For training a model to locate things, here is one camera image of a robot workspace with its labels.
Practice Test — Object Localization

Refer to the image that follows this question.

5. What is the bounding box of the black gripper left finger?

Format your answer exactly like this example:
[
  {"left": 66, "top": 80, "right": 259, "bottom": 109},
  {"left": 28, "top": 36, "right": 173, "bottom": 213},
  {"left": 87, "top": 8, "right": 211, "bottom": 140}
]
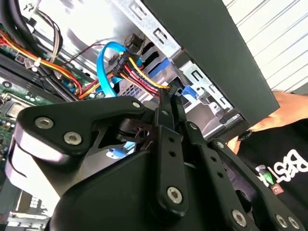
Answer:
[{"left": 4, "top": 90, "right": 190, "bottom": 217}]

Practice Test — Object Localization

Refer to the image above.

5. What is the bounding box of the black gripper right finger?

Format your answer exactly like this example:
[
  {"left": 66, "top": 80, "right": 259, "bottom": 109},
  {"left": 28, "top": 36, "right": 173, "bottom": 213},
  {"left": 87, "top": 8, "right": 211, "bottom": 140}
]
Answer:
[{"left": 172, "top": 94, "right": 308, "bottom": 231}]

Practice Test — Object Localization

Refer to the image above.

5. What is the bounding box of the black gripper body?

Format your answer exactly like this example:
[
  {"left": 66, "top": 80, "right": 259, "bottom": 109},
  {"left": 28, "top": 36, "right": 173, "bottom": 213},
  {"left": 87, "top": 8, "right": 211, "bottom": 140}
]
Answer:
[{"left": 49, "top": 149, "right": 229, "bottom": 231}]

